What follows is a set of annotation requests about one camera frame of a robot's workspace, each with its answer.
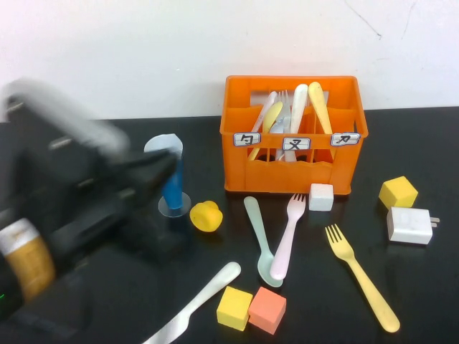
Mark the yellow plastic fork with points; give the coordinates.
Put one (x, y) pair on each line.
(362, 276)

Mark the yellow foam cube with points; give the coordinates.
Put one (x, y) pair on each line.
(234, 308)
(398, 193)

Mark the light blue plastic fork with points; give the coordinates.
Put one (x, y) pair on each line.
(277, 127)

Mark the orange foam cube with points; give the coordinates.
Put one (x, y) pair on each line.
(267, 310)

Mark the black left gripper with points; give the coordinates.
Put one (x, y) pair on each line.
(71, 179)

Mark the white power adapter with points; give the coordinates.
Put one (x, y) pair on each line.
(409, 225)

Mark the white paper label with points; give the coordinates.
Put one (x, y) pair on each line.
(247, 139)
(296, 143)
(345, 139)

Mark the blue white paper cone cup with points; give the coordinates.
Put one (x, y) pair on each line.
(174, 190)

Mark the yellow plastic spoon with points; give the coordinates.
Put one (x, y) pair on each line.
(272, 114)

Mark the pink plastic fork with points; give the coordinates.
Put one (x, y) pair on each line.
(287, 240)

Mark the white plastic knife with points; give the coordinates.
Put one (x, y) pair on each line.
(201, 304)

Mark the orange plastic cutlery crate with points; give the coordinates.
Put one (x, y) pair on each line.
(279, 179)

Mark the white foam cube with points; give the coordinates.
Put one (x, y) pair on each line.
(321, 198)

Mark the yellow plastic knife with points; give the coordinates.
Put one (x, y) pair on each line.
(321, 107)

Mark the white plastic utensil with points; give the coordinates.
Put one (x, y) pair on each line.
(298, 107)

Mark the mint green plastic spoon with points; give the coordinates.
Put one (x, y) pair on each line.
(259, 229)

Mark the grey translucent plastic fork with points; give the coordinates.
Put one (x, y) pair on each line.
(285, 107)

